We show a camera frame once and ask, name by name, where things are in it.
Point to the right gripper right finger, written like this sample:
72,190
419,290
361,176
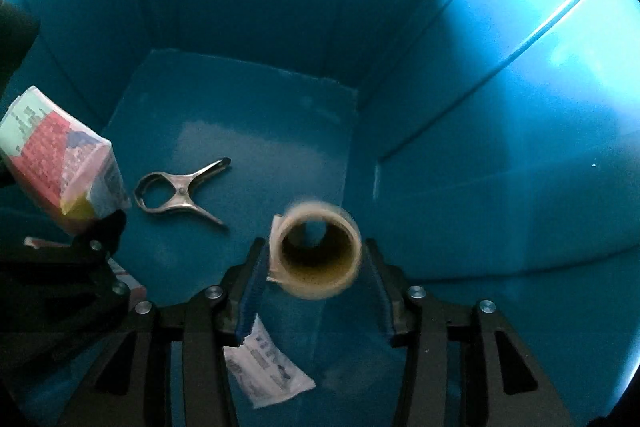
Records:
465,365

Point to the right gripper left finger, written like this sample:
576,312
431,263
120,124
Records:
170,360

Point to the white sachet packet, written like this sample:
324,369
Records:
263,372

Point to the red patterned snack bag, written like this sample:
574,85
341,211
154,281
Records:
69,170

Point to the metal spring clamp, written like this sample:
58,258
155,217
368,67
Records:
182,187

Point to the cardboard tape roll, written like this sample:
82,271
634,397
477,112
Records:
315,250

